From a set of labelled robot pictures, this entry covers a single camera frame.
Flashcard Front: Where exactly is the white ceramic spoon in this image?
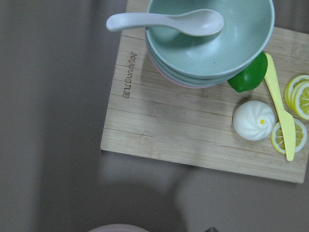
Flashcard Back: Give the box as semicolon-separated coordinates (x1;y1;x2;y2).
106;9;225;37

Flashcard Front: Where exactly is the lemon slice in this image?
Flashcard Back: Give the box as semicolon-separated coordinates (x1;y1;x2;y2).
270;118;308;154

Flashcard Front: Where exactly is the lemon half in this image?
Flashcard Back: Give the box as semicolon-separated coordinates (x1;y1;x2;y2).
284;75;309;120

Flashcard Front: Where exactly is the wooden cutting board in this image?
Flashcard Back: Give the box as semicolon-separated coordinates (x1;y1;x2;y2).
100;0;309;185

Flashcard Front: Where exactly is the stack of green bowls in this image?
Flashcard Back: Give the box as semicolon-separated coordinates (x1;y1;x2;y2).
145;0;275;88

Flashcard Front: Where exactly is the green lime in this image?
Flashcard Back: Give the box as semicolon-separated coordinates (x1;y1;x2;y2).
228;52;268;92

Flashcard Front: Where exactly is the yellow plastic knife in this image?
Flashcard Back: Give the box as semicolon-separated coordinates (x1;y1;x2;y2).
264;53;296;161

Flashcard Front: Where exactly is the white steamed bun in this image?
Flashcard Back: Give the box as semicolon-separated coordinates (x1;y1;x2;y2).
233;101;275;141

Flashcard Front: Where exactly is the pink bowl with ice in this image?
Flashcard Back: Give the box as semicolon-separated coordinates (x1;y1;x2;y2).
88;224;148;232

